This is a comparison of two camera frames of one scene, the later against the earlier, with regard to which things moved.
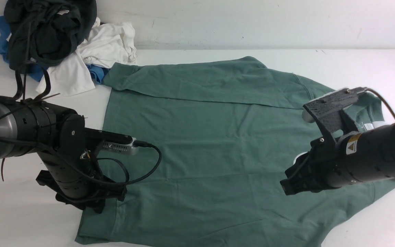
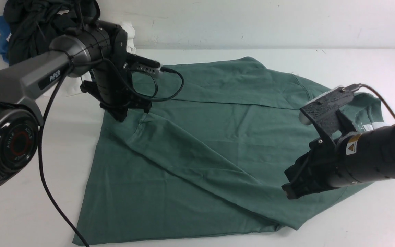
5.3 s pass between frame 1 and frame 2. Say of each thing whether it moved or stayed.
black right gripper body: stayed
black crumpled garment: stayed
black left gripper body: moved
